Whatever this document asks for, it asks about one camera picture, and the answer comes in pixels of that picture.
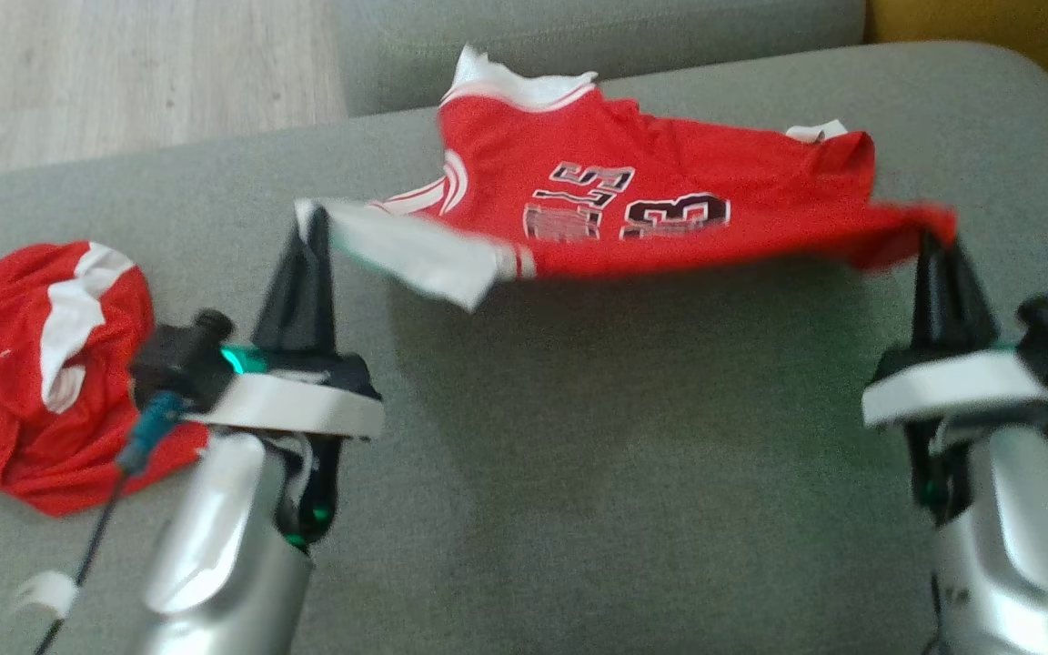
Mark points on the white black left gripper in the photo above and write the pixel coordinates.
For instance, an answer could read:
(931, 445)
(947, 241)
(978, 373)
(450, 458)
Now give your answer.
(306, 405)

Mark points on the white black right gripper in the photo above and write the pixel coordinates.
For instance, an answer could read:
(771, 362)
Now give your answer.
(952, 387)

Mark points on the red basketball shorts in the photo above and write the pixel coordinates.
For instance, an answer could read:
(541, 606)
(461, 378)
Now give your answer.
(5, 418)

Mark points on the red basketball jersey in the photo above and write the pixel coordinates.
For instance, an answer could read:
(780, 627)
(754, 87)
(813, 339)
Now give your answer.
(670, 155)

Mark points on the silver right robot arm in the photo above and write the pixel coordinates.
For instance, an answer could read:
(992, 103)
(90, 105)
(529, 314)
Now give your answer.
(1015, 546)

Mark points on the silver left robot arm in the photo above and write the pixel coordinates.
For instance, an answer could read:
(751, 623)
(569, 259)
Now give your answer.
(215, 546)

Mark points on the small grey sofa cushion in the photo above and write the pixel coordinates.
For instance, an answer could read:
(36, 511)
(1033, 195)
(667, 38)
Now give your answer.
(397, 45)

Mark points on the yellow sofa backrest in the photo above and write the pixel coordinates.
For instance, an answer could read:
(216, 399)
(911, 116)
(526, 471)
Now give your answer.
(988, 23)

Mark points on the large grey sofa cushion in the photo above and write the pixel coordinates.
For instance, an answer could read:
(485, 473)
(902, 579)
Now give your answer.
(624, 455)

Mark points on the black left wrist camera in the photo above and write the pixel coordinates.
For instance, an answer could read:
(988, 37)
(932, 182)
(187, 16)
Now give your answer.
(178, 359)

